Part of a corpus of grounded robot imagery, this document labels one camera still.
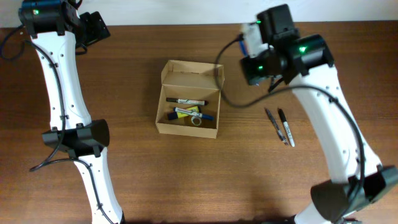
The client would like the black permanent marker grey barrel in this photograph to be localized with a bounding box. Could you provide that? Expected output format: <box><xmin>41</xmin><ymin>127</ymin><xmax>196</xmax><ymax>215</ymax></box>
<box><xmin>278</xmin><ymin>108</ymin><xmax>295</xmax><ymax>147</ymax></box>

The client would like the black ballpoint pen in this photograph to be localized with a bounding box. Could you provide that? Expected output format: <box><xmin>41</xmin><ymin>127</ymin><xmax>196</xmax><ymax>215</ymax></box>
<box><xmin>265</xmin><ymin>108</ymin><xmax>289</xmax><ymax>146</ymax></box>

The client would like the blue whiteboard marker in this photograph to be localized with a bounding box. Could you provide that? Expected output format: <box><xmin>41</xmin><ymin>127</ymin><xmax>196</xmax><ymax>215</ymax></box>
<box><xmin>174</xmin><ymin>107</ymin><xmax>214</xmax><ymax>121</ymax></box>

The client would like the brown cardboard box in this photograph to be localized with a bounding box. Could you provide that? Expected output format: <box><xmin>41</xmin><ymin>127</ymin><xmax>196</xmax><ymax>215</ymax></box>
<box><xmin>155</xmin><ymin>60</ymin><xmax>224</xmax><ymax>139</ymax></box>

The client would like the black whiteboard marker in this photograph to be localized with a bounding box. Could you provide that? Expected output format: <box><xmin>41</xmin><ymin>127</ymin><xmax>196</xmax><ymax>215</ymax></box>
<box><xmin>166</xmin><ymin>98</ymin><xmax>209</xmax><ymax>106</ymax></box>

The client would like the yellow tape roll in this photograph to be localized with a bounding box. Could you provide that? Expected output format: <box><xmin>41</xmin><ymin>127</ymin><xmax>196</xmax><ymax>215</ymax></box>
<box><xmin>190</xmin><ymin>113</ymin><xmax>203</xmax><ymax>126</ymax></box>

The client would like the yellow highlighter with dark cap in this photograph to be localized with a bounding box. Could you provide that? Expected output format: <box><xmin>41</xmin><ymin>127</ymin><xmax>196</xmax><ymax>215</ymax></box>
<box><xmin>167</xmin><ymin>106</ymin><xmax>201</xmax><ymax>121</ymax></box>

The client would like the blue ballpoint pen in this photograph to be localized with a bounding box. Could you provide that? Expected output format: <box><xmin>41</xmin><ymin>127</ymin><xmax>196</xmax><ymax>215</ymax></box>
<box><xmin>239</xmin><ymin>40</ymin><xmax>248</xmax><ymax>57</ymax></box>

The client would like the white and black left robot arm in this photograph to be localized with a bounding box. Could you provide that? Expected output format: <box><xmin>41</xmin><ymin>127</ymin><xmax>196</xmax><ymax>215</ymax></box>
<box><xmin>19</xmin><ymin>0</ymin><xmax>125</xmax><ymax>223</ymax></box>

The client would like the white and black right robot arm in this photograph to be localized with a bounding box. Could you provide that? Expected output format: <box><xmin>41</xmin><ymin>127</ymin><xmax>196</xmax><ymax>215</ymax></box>
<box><xmin>241</xmin><ymin>4</ymin><xmax>397</xmax><ymax>223</ymax></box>

